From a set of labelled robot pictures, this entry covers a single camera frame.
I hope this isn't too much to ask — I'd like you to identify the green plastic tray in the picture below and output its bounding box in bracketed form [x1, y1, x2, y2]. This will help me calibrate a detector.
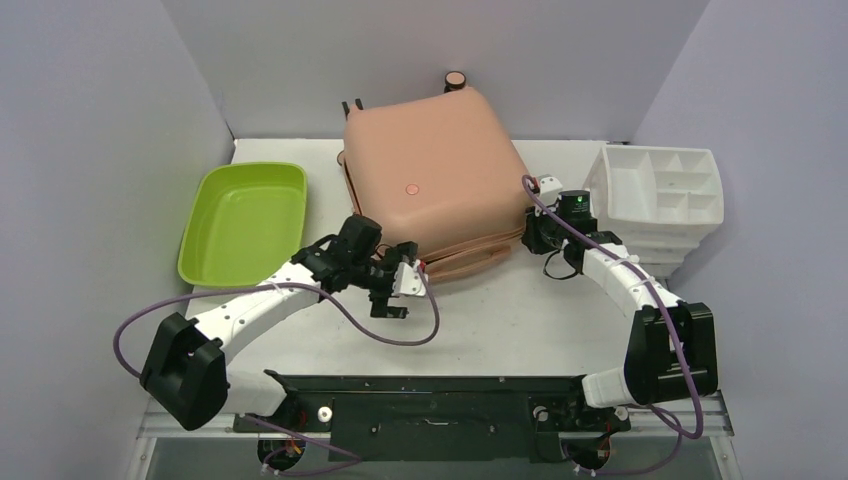
[177, 162, 308, 288]

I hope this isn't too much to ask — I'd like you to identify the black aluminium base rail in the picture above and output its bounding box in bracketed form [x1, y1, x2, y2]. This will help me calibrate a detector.
[137, 370, 733, 480]

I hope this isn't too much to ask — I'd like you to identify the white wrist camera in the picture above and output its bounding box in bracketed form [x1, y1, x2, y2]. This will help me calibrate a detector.
[534, 175, 563, 198]
[392, 260, 427, 297]

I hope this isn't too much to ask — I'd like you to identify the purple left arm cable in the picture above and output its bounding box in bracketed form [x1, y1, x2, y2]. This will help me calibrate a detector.
[111, 264, 442, 478]

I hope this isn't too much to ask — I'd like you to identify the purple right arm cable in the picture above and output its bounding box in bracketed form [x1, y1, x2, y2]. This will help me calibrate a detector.
[521, 174, 706, 478]

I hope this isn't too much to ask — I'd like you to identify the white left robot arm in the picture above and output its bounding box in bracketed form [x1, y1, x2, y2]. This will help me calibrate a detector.
[139, 214, 427, 430]

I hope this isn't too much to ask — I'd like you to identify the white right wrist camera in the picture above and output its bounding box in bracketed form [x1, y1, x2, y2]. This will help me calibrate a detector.
[534, 175, 563, 198]

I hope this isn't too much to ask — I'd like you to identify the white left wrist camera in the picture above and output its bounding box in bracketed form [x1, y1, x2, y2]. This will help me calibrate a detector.
[392, 260, 427, 297]

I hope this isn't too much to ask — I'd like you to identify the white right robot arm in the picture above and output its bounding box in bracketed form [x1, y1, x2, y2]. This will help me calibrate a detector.
[522, 176, 719, 431]

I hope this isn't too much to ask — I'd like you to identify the pink hard-shell suitcase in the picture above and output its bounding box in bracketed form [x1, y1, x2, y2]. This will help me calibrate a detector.
[337, 71, 529, 283]

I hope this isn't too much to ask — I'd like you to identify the white plastic drawer organizer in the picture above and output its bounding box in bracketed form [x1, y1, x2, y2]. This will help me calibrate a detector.
[584, 145, 724, 279]

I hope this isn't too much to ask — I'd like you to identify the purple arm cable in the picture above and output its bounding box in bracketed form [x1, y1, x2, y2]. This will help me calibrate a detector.
[111, 264, 442, 478]
[521, 174, 706, 478]

